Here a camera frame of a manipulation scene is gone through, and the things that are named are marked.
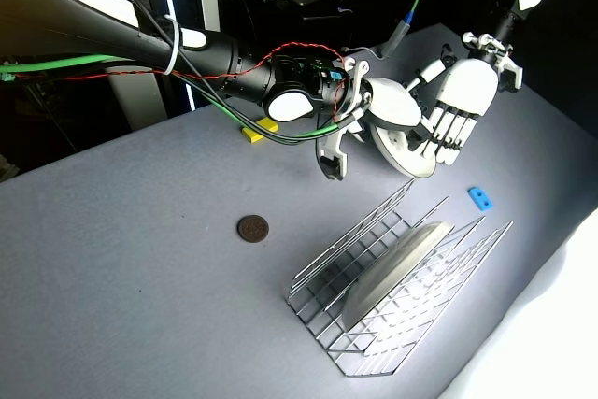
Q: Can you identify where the yellow rectangular block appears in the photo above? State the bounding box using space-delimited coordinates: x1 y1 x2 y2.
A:
241 117 280 144

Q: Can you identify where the silver wire dish rack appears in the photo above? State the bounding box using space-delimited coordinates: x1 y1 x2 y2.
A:
283 178 516 378

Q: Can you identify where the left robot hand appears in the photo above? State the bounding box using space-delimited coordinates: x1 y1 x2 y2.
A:
404 46 499 167

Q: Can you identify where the blue block with two holes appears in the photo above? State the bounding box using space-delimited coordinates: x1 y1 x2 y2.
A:
467 186 494 211

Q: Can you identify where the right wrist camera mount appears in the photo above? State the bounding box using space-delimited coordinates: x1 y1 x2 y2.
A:
315 57 373 182

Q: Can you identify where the white round plate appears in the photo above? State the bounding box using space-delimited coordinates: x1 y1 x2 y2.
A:
368 125 438 181
340 220 456 332

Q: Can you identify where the red twisted wire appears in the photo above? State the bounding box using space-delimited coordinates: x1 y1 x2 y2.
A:
60 41 349 124

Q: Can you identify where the brown round cookie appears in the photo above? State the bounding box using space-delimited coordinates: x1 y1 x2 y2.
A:
236 214 271 246

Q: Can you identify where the green cable with grey sleeve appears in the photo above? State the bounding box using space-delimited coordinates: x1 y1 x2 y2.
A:
343 0 452 62

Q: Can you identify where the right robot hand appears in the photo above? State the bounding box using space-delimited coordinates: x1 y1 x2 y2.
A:
363 77 424 129

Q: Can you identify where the thick green cable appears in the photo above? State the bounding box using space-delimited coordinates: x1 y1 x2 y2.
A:
0 55 340 142

